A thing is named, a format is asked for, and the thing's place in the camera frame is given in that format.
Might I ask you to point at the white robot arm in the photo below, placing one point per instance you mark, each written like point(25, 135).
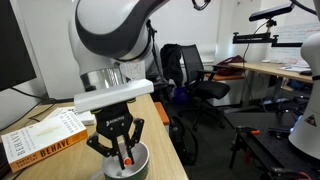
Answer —
point(110, 30)

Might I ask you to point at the marker pen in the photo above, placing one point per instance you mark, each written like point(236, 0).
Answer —
point(127, 161)

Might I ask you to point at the dark cart table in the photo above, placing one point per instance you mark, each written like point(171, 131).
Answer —
point(253, 120)

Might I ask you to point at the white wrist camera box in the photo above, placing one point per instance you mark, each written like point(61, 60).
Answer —
point(113, 95)

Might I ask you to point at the orange white Behave book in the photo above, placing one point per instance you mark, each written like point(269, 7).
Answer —
point(40, 140)

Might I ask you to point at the whiteboard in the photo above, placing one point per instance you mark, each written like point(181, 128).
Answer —
point(296, 43)

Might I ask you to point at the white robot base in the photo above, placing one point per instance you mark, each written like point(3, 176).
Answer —
point(308, 116)

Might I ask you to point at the orange box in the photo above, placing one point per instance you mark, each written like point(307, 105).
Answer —
point(162, 113)

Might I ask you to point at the black monitor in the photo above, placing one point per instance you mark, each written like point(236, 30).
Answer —
point(15, 43)

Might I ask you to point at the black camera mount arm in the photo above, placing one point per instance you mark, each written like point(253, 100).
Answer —
point(256, 37)

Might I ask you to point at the orange black clamp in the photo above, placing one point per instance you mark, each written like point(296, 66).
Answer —
point(293, 174)
point(250, 131)

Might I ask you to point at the purple bin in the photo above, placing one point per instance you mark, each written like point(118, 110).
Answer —
point(181, 95)

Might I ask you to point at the red bag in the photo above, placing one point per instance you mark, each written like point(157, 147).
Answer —
point(230, 65)

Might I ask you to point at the black office chair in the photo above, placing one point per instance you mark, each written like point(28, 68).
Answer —
point(206, 86)

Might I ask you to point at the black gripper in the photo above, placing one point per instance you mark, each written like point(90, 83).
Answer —
point(114, 121)

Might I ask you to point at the papers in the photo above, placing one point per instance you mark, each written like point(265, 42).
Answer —
point(295, 69)

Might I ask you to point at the small black device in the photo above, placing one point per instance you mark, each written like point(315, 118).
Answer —
point(279, 132)

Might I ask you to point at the black perforated breadboard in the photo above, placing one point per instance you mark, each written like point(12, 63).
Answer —
point(283, 150)

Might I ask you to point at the wooden background desk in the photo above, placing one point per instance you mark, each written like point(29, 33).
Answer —
point(266, 68)

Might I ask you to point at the black jacket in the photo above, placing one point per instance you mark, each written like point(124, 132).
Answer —
point(171, 63)

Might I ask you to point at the black bar camera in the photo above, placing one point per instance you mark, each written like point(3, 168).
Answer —
point(271, 11)

